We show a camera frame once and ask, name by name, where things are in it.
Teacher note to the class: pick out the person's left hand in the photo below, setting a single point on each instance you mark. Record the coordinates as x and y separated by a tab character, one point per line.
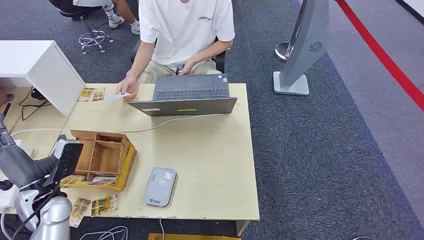
188	68

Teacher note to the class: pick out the person's right hand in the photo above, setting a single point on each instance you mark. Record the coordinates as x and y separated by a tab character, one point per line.
128	86

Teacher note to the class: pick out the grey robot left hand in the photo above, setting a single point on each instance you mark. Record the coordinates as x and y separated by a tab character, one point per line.
20	165

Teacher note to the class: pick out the dark smartphone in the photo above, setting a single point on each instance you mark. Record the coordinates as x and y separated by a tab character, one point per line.
179	69

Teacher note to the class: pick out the white ID card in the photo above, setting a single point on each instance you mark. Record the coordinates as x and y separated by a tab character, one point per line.
116	97

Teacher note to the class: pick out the person's right forearm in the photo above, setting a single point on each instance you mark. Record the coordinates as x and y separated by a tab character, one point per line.
140	58

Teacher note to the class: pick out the person's left forearm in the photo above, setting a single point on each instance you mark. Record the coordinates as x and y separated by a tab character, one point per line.
212	53

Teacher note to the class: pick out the person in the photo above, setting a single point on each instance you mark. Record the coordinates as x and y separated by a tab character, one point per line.
185	33
116	20

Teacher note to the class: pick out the key card stack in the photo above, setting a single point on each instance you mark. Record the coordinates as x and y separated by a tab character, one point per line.
102	180

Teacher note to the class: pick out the grey card reader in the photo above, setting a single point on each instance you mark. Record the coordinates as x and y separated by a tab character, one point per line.
160	187

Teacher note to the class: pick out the black plug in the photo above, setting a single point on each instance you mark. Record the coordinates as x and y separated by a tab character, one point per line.
6	185

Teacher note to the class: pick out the white power strip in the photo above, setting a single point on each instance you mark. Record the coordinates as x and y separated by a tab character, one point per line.
8	200

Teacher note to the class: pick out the grey laptop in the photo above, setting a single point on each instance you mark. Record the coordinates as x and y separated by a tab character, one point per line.
185	109

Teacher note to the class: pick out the black rod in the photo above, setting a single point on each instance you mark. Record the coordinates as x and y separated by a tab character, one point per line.
6	108

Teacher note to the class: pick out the black stool chrome base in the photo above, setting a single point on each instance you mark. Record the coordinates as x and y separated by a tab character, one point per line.
94	38

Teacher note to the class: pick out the wooden desk organizer box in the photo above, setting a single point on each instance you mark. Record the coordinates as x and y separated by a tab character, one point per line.
104	155

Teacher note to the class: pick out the white desk cabinet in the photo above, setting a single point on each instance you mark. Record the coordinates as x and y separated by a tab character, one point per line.
49	76

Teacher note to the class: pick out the grey kiosk stand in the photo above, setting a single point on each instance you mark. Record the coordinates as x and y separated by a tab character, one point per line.
304	43

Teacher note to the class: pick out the red floor stripe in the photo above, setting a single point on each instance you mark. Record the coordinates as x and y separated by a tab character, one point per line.
392	63

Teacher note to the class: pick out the chrome stanchion post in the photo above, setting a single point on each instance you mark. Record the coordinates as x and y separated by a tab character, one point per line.
281	51

